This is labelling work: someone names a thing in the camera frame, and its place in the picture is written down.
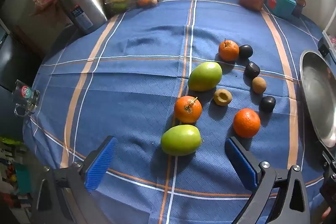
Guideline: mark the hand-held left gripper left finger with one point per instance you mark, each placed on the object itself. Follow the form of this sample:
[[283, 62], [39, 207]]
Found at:
[[102, 163]]

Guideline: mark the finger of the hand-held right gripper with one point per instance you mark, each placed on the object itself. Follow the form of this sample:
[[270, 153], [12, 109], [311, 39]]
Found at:
[[329, 161]]

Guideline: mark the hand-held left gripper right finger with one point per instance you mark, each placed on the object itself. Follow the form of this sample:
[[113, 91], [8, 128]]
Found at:
[[240, 161]]

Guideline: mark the dark plum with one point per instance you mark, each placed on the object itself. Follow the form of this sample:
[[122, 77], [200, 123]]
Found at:
[[267, 103], [252, 69], [246, 51]]

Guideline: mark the round metal basin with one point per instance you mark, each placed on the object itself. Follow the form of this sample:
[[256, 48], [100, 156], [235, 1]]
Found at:
[[317, 98]]

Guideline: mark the blue plaid tablecloth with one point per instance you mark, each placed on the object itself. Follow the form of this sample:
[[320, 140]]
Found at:
[[131, 69]]

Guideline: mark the glass mug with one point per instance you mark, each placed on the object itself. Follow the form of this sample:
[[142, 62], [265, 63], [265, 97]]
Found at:
[[25, 95]]

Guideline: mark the black power adapter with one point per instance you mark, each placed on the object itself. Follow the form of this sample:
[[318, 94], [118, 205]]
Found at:
[[324, 49]]

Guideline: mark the small green fruit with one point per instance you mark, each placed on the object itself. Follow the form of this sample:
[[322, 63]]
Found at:
[[119, 6]]

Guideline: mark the teal box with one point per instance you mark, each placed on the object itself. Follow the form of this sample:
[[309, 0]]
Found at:
[[281, 3]]

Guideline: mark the small orange mandarin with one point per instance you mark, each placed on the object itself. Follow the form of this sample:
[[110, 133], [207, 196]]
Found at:
[[143, 1]]

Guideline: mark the small brown kiwi fruit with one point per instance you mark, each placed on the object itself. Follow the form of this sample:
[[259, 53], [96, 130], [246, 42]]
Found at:
[[154, 1]]

